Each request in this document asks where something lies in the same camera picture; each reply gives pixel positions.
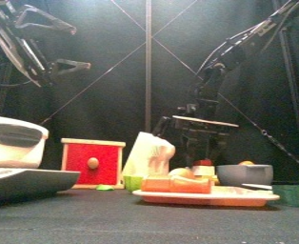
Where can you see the cream toy egg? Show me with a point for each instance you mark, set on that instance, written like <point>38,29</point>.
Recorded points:
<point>181,172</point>

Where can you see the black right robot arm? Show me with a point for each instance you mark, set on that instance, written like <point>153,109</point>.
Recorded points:
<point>212,85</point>

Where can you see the red and white toy block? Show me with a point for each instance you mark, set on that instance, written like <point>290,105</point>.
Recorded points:
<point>202,171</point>

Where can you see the orange toy in pot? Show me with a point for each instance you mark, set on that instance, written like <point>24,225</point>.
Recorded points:
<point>246,163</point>

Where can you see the grey blue toy pot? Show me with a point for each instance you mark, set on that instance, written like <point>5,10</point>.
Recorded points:
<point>244,176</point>

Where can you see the orange red toy food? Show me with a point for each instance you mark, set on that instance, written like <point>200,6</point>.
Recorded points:
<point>176,186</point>

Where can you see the pink serving tray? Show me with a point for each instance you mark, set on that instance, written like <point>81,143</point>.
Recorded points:
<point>205,199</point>

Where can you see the small green toy piece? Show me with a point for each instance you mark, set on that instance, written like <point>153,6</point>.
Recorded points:
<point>104,188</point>

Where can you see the green toy bowl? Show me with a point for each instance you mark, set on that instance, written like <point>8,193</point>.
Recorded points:
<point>294,195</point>

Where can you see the red wooden drawer box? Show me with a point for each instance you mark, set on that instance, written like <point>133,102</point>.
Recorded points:
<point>78,165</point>

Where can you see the white kitchen scale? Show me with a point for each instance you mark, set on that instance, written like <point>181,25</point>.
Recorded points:
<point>28,184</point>

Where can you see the grey vertical frame pole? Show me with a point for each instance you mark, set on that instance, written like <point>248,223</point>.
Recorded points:
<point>148,79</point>

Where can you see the dark side frame post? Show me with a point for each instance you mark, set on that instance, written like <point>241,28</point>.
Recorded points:
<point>288,95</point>

